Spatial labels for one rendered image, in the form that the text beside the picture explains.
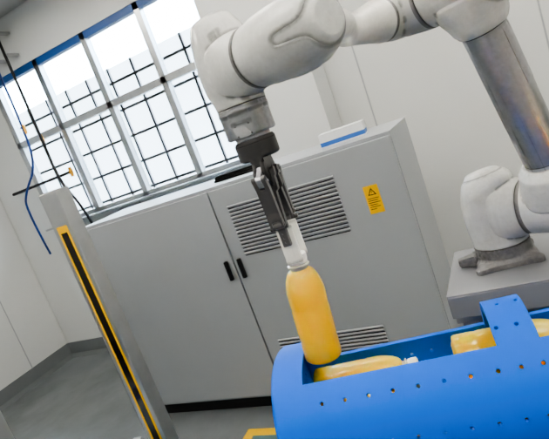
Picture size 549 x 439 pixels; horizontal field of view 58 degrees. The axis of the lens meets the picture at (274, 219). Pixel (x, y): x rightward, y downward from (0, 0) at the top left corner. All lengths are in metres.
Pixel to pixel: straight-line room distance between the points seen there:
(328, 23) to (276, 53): 0.08
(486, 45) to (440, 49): 2.43
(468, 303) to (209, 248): 1.84
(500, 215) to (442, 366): 0.67
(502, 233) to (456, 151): 2.26
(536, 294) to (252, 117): 0.90
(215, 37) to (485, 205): 0.92
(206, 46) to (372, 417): 0.67
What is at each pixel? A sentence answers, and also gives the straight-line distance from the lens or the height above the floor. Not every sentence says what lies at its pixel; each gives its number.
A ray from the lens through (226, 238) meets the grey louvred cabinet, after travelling 2.89.
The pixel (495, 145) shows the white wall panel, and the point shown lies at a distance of 3.71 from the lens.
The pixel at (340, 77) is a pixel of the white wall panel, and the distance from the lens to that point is 3.78.
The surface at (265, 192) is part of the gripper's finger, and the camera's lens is 0.84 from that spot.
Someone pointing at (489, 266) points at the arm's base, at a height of 1.09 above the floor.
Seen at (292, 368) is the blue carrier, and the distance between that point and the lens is 0.99.
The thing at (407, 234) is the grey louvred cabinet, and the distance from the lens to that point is 2.56.
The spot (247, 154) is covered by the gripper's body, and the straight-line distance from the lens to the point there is 0.86.
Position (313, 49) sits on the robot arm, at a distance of 0.72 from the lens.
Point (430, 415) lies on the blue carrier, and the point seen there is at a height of 1.14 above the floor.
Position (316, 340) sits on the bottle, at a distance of 0.95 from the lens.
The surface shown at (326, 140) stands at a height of 1.48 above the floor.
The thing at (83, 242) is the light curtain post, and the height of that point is 1.54.
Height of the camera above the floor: 1.67
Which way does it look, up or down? 10 degrees down
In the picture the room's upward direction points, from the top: 20 degrees counter-clockwise
